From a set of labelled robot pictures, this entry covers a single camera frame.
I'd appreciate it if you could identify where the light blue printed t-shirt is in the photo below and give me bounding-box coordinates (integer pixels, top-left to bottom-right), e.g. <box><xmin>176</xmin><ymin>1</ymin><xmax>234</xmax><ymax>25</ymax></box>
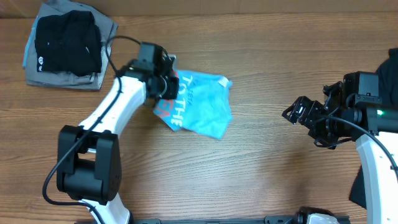
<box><xmin>154</xmin><ymin>70</ymin><xmax>233</xmax><ymax>139</ymax></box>

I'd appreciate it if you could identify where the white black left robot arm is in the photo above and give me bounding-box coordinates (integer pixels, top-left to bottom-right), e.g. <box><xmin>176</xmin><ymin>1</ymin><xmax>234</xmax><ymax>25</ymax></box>
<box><xmin>51</xmin><ymin>42</ymin><xmax>179</xmax><ymax>223</ymax></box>

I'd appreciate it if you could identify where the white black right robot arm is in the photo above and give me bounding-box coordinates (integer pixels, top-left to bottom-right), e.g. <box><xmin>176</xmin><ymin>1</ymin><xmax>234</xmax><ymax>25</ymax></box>
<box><xmin>282</xmin><ymin>72</ymin><xmax>397</xmax><ymax>223</ymax></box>

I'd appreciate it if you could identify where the black garment at right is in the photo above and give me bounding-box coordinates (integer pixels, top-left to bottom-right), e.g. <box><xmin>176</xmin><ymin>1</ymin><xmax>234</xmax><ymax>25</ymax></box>
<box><xmin>349</xmin><ymin>48</ymin><xmax>397</xmax><ymax>208</ymax></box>

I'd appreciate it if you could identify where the grey folded garment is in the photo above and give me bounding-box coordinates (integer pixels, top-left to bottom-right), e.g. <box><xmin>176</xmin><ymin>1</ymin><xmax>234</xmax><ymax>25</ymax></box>
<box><xmin>22</xmin><ymin>1</ymin><xmax>118</xmax><ymax>90</ymax></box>

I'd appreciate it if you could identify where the black folded garment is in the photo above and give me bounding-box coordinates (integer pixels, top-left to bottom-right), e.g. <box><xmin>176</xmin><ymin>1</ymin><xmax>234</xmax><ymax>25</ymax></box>
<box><xmin>34</xmin><ymin>10</ymin><xmax>102</xmax><ymax>77</ymax></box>

